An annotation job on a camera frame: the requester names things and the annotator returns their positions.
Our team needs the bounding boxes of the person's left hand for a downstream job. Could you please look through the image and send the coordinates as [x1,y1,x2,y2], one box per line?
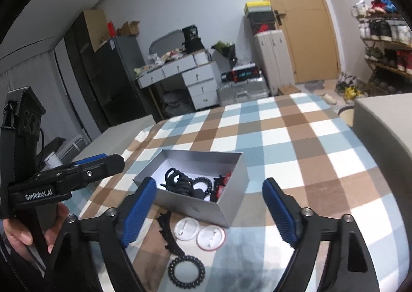
[3,203,70,255]

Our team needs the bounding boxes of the wooden shoe rack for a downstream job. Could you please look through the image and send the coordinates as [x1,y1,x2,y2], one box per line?
[360,12,412,90]

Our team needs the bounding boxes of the white drying rack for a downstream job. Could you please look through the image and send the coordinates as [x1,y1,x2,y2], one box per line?
[58,136,91,157]

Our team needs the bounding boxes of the black cloth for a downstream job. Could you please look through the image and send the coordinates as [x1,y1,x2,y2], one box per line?
[40,137,67,164]

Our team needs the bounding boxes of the wooden door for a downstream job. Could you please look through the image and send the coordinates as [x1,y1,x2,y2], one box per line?
[243,0,342,84]

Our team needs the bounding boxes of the round white pin badge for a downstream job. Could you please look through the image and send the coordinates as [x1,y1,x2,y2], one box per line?
[173,217,201,241]

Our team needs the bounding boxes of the white desk with drawers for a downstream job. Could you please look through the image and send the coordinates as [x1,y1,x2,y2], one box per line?
[137,50,221,111]

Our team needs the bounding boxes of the grey arched board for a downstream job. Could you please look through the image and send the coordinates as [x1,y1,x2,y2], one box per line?
[149,29,184,57]

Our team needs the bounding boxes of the black spiral hair tie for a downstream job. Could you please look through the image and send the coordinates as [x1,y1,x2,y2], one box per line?
[168,255,207,281]
[193,177,215,199]

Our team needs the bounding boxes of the small wooden stool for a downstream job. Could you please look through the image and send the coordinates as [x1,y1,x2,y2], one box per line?
[277,85,302,96]

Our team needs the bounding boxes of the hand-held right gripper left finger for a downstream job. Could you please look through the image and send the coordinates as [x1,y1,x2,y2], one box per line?
[45,177,157,292]

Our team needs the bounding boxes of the dark wardrobe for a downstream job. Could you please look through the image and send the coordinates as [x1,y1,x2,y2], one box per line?
[64,21,110,135]

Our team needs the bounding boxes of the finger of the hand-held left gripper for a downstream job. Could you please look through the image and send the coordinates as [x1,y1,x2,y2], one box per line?
[53,154,125,195]
[39,153,109,180]

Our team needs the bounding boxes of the pile of loose shoes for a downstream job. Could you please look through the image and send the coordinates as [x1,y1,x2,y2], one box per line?
[335,72,366,99]

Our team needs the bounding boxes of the shoe rack with shoes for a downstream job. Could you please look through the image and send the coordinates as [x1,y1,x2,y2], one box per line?
[351,0,412,75]

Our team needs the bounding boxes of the silver suitcase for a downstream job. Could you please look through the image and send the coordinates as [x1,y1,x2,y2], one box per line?
[216,74,270,106]

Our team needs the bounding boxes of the desk clutter pile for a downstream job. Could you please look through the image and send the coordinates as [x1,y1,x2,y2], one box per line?
[134,48,187,75]

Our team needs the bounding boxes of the round red-rimmed pin badge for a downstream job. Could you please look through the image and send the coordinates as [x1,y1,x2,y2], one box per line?
[196,226,227,251]

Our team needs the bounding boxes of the tall flat cardboard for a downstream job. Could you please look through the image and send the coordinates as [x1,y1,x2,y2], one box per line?
[83,9,110,53]

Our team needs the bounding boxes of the white upright suitcase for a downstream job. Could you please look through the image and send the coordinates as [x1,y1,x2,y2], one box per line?
[254,29,298,95]

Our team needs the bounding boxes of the dark wrapped bouquet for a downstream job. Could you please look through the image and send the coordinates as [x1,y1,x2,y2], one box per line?
[211,41,237,59]

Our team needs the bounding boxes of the black box with red stripe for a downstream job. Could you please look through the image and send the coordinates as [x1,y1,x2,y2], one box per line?
[231,65,260,83]

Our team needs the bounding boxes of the yellow shoe box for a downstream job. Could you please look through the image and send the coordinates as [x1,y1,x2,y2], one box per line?
[244,0,273,16]

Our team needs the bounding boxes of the grey bundle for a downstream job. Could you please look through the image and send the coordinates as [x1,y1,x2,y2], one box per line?
[161,90,194,111]

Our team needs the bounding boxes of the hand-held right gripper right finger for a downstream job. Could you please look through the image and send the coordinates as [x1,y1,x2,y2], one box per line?
[262,178,380,292]

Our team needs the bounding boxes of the black bag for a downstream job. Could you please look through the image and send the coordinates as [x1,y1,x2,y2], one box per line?
[181,25,207,53]

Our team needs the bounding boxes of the long black hair claw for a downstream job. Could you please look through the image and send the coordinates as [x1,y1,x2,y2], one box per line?
[157,210,186,256]

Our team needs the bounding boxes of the grey cloth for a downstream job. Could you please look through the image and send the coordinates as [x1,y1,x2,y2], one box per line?
[304,80,326,91]

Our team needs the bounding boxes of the round dark-rimmed mat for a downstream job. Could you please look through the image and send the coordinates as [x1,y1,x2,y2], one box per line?
[338,106,355,125]

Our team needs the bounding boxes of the red and black shoe box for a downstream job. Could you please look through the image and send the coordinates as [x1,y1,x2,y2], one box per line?
[251,23,279,35]

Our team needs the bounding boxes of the silver cardboard box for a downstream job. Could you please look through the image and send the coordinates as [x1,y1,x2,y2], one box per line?
[133,149,251,229]

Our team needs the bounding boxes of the open cardboard box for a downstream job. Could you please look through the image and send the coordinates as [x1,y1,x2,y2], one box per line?
[116,21,141,38]

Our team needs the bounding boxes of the grey upholstered block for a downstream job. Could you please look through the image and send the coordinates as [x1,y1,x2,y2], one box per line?
[90,115,154,151]
[352,93,412,203]

